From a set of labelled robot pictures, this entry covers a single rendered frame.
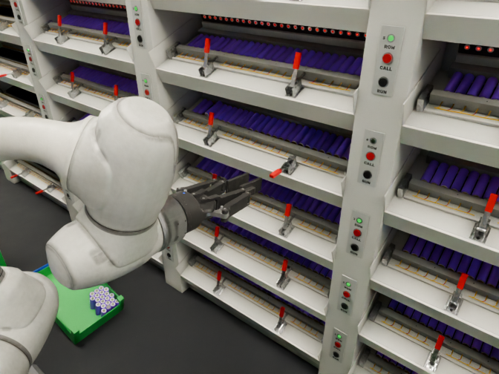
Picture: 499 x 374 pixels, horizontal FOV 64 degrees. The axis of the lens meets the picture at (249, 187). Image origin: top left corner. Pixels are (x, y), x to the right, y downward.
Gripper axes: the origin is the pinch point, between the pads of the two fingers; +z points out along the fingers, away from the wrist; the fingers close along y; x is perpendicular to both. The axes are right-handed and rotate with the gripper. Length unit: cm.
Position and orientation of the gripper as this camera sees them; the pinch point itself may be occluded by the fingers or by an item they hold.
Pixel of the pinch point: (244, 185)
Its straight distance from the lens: 84.7
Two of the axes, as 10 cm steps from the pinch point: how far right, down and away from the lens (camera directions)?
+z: 6.1, -2.7, 7.4
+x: 0.9, -9.1, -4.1
